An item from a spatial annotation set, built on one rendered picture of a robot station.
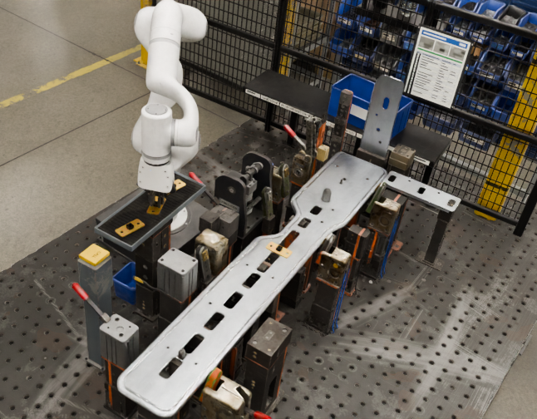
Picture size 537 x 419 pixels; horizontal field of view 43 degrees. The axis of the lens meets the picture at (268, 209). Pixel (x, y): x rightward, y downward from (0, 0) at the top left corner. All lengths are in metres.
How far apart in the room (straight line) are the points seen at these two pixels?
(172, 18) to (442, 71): 1.22
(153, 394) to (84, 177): 2.50
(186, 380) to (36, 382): 0.58
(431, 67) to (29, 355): 1.83
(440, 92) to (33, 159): 2.52
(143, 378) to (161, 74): 0.83
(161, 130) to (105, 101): 3.02
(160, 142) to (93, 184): 2.21
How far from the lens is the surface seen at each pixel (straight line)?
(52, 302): 2.47
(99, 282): 1.97
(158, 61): 1.98
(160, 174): 1.99
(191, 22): 2.18
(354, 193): 2.52
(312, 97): 3.01
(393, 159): 2.70
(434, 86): 2.87
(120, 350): 1.89
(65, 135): 4.54
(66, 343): 2.34
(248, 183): 2.22
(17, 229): 3.85
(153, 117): 1.87
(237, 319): 1.99
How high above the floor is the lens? 2.49
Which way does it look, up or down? 39 degrees down
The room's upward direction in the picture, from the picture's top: 8 degrees clockwise
